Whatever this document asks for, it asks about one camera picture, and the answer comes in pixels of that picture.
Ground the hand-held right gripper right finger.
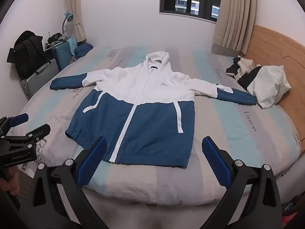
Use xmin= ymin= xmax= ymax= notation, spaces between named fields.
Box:
xmin=201 ymin=136 xmax=285 ymax=229

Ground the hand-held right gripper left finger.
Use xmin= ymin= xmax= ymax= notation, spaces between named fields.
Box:
xmin=30 ymin=136 xmax=107 ymax=229

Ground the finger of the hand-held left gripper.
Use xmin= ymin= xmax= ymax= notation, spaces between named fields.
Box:
xmin=21 ymin=123 xmax=51 ymax=149
xmin=0 ymin=113 xmax=29 ymax=136

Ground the blue white hooded jacket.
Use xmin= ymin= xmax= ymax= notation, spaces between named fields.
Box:
xmin=50 ymin=51 xmax=258 ymax=168

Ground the grey clothes pile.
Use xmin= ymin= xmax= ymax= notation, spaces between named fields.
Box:
xmin=45 ymin=35 xmax=69 ymax=50

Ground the dark blue clothes pile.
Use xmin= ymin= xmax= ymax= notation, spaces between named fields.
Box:
xmin=74 ymin=43 xmax=94 ymax=58

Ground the person's left hand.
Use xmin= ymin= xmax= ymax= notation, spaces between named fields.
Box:
xmin=0 ymin=164 xmax=21 ymax=196

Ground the bed with striped sheet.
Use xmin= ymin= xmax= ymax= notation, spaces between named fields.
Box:
xmin=17 ymin=44 xmax=301 ymax=204

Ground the silver hard suitcase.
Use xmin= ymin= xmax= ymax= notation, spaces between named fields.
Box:
xmin=20 ymin=58 xmax=60 ymax=101

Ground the black backpack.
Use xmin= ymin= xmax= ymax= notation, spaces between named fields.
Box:
xmin=7 ymin=30 xmax=51 ymax=80

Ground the teal hard suitcase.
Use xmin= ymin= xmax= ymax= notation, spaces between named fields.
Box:
xmin=51 ymin=40 xmax=73 ymax=71

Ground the black device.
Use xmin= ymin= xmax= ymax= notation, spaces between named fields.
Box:
xmin=47 ymin=31 xmax=63 ymax=43

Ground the light blue cloth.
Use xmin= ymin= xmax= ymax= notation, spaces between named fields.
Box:
xmin=67 ymin=37 xmax=78 ymax=50

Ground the white black folded jacket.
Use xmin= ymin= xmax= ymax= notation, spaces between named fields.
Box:
xmin=238 ymin=65 xmax=291 ymax=109

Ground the black cream folded garment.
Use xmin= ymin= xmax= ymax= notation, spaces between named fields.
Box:
xmin=225 ymin=55 xmax=262 ymax=81

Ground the blue desk lamp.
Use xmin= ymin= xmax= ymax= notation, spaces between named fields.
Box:
xmin=62 ymin=11 xmax=74 ymax=35

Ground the beige curtain with tieback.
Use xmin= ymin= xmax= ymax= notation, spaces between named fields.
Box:
xmin=66 ymin=0 xmax=87 ymax=46

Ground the wooden headboard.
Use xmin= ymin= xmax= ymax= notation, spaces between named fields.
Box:
xmin=244 ymin=24 xmax=305 ymax=148

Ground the beige pleated curtain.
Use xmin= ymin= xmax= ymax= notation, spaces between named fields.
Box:
xmin=213 ymin=0 xmax=256 ymax=52

